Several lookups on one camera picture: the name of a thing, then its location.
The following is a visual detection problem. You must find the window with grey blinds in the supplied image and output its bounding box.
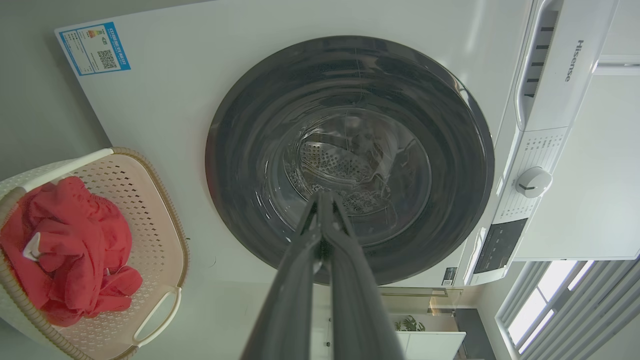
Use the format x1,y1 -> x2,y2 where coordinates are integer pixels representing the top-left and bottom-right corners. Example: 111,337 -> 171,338
495,259 -> 640,360

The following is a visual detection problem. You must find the blue energy label sticker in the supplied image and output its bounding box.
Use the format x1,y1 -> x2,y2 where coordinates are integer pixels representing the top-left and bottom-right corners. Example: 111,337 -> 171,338
58,21 -> 132,77

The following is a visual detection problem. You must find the black washer display panel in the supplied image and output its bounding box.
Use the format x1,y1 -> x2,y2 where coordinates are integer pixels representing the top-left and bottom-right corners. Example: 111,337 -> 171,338
472,218 -> 529,275

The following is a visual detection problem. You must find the red garment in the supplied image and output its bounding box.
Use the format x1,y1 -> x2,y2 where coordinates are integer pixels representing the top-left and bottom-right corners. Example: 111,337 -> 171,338
0,176 -> 144,328

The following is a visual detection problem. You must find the white round control knob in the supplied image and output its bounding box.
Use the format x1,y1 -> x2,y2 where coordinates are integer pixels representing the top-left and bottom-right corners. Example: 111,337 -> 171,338
515,166 -> 553,199

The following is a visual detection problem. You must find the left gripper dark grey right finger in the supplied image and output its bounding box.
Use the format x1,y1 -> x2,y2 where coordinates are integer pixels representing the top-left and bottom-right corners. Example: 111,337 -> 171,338
322,190 -> 406,360

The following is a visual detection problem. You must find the green potted plant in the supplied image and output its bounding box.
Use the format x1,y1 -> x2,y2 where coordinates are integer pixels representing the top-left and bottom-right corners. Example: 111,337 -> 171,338
394,315 -> 426,332

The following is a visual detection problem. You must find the white detergent drawer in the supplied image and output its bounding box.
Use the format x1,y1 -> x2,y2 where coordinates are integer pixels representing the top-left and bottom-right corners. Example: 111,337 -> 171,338
514,0 -> 621,132

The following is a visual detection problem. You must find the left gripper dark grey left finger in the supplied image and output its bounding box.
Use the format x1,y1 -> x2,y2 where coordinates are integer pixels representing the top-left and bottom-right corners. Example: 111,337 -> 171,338
240,192 -> 325,360

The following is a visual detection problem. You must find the white cabinet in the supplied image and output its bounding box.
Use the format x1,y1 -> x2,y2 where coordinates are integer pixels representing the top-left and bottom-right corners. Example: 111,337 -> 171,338
397,330 -> 467,360

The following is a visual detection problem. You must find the white front-load washing machine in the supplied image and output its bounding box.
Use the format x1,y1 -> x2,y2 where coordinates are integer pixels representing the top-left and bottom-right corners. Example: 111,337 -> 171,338
54,0 -> 621,289

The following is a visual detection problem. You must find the pink perforated plastic laundry basket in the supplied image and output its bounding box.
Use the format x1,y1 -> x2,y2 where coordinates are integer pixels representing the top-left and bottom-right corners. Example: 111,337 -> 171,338
0,147 -> 190,360

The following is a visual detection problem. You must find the round black washer door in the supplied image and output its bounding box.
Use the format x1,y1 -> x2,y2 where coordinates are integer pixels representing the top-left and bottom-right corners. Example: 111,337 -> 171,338
205,35 -> 496,287

